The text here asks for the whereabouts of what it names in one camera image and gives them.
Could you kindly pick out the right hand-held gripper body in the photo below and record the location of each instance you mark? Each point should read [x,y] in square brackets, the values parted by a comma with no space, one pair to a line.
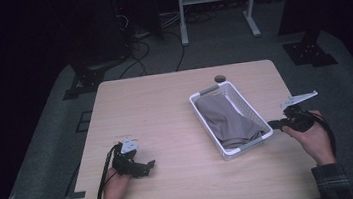
[299,120]

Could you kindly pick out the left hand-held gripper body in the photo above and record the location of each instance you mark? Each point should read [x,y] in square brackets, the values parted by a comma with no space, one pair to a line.
[124,160]

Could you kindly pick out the white plastic basket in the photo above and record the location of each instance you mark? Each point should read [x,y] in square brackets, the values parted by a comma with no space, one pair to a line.
[245,105]

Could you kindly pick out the grey cloth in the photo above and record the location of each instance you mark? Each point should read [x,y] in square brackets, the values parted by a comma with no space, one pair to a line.
[227,120]

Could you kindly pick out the person's right hand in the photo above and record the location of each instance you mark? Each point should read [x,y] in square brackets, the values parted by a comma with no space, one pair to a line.
[317,145]

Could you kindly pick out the person's left hand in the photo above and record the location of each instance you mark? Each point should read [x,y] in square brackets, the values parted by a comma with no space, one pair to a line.
[114,190]

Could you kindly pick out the black stand base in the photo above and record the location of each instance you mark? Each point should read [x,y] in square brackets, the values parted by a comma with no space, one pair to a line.
[86,79]
[308,52]

